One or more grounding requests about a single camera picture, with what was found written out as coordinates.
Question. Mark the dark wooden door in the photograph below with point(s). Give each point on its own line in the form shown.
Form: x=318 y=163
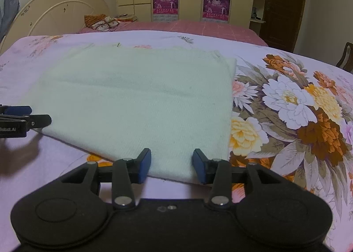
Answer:
x=283 y=19

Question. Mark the lilac floral bed sheet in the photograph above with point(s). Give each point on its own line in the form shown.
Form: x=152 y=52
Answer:
x=290 y=113

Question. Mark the dark wooden chair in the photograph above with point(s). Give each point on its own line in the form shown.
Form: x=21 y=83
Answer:
x=346 y=62

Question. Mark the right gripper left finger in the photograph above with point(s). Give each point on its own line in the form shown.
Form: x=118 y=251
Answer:
x=128 y=171

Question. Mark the pink checked bed cover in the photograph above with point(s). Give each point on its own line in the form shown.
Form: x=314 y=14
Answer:
x=208 y=29

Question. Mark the orange patterned folded clothes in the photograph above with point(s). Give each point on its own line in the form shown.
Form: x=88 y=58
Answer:
x=104 y=22

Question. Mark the cream round headboard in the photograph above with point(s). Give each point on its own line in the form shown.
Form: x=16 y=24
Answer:
x=52 y=18

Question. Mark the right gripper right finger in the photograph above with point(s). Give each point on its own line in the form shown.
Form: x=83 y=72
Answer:
x=218 y=174

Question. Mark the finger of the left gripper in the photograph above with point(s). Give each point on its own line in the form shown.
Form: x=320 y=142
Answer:
x=24 y=123
x=15 y=110

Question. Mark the cream knitted sweater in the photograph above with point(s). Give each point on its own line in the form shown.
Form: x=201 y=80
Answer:
x=115 y=101

